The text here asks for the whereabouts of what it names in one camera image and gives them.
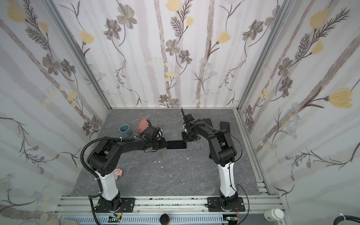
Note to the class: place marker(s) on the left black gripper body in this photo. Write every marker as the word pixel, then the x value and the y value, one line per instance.
pixel 158 144

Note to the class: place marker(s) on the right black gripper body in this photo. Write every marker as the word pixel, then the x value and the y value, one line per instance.
pixel 185 135

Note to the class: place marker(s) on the pink phone case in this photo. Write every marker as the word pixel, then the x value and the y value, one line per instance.
pixel 143 125

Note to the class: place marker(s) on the black phone purple edge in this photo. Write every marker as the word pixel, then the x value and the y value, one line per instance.
pixel 176 144

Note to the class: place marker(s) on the black phone case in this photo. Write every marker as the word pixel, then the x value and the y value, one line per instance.
pixel 225 126

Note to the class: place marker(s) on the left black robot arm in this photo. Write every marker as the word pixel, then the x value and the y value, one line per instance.
pixel 101 156

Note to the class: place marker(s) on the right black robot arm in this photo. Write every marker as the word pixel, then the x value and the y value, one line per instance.
pixel 222 152

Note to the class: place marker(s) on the teal ceramic cup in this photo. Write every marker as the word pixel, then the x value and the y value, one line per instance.
pixel 125 130

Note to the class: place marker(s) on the small pink figurine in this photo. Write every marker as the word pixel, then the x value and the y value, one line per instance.
pixel 117 173

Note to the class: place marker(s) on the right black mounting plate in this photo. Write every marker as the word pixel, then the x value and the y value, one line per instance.
pixel 217 204

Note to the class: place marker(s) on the black mounting plate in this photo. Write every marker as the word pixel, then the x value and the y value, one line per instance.
pixel 128 204
pixel 217 204

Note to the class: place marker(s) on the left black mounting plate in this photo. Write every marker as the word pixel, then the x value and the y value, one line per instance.
pixel 128 204

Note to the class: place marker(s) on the white round cap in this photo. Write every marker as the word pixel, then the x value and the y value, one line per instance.
pixel 274 215

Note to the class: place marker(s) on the black knob on rail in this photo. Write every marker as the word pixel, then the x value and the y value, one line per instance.
pixel 165 219

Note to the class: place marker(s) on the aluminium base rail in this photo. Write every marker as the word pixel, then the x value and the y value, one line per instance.
pixel 183 210

